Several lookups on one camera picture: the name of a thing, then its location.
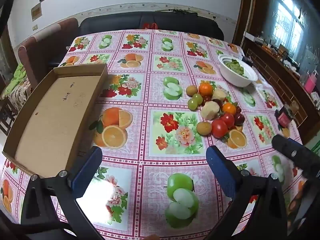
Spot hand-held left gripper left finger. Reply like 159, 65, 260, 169
20, 146, 108, 240

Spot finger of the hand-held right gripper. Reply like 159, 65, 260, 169
272, 134, 320, 180

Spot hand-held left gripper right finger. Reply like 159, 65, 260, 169
206, 146, 289, 240

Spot red tomato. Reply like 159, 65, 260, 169
220, 113, 235, 128
211, 119, 228, 138

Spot pale peeled sugarcane piece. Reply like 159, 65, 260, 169
200, 102, 220, 120
212, 89, 227, 101

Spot orange mandarin with leaf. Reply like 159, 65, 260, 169
222, 102, 237, 115

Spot shallow cardboard box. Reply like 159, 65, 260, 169
2, 63, 108, 178

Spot small red box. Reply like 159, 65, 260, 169
275, 106, 293, 128

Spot floral printed tablecloth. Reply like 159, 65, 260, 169
0, 29, 310, 240

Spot pink bag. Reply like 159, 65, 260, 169
304, 71, 318, 93

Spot leafless orange mandarin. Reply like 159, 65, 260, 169
198, 82, 214, 97

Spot dark wooden cabinet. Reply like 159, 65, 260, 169
244, 31, 320, 143

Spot white bowl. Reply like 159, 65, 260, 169
218, 54, 258, 87

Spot dark wooden stool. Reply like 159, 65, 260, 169
0, 97, 18, 137

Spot green vegetable scraps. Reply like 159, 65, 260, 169
225, 59, 247, 77

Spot green patterned blanket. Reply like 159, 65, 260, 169
0, 64, 32, 113

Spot brown armchair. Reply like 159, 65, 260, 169
18, 17, 79, 90

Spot black leather sofa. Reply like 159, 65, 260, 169
78, 11, 224, 42

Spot small wall plaque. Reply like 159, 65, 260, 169
31, 2, 42, 22

